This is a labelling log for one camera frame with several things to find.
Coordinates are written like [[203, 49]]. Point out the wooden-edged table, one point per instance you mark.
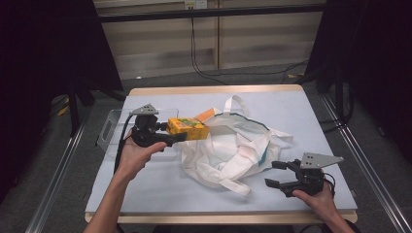
[[291, 110]]

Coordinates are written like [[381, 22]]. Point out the black curtain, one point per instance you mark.
[[375, 64], [39, 64]]

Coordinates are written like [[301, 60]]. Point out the black horizontal bar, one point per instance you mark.
[[210, 13]]

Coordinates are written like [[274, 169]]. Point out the metal floor rail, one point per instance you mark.
[[372, 168], [55, 181]]

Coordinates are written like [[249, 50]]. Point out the yellow juice carton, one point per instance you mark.
[[188, 127]]

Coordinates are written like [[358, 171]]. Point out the white wall power outlet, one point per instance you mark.
[[196, 4]]

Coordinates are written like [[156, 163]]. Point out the person's right hand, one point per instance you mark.
[[315, 204]]

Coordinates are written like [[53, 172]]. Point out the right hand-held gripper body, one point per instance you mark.
[[307, 179]]

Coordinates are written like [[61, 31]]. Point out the white tote bag colourful patches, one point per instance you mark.
[[233, 152]]

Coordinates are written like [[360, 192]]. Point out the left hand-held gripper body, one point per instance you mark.
[[145, 129]]

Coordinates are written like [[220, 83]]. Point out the black metal stand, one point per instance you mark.
[[339, 97], [73, 110]]

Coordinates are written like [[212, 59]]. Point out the person's left hand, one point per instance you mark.
[[136, 158]]

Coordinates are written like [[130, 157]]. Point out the clear plastic container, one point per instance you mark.
[[110, 129]]

